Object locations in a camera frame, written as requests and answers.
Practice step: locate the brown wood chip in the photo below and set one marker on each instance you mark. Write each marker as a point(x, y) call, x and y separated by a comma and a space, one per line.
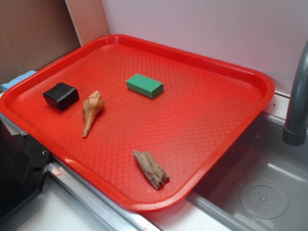
point(156, 175)

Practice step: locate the tan spiral seashell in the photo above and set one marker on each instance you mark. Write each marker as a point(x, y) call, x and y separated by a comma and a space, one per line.
point(91, 107)

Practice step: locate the blue sponge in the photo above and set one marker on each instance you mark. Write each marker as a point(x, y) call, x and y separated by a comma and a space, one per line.
point(16, 80)

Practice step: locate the red plastic tray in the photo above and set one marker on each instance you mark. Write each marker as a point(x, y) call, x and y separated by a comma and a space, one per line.
point(205, 106)

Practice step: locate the black rubber block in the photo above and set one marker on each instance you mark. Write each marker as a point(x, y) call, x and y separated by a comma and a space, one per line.
point(61, 96)

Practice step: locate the brown cardboard panel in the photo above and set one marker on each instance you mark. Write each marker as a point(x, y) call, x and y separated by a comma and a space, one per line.
point(33, 34)

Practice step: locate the grey toy sink basin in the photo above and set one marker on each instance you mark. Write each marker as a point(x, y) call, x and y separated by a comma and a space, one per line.
point(260, 184)

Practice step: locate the green rectangular block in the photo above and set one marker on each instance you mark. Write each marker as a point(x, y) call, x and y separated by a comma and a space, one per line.
point(145, 86)

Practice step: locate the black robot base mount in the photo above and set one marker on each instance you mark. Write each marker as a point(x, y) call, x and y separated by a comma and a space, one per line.
point(24, 163)

